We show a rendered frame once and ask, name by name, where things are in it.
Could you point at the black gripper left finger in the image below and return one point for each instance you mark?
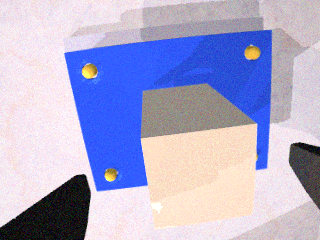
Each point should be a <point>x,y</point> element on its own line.
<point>61,215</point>

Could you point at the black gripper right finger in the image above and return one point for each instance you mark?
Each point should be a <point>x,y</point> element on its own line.
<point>305,162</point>

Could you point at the blue board with square handle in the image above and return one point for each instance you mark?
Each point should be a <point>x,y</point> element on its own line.
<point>184,116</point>

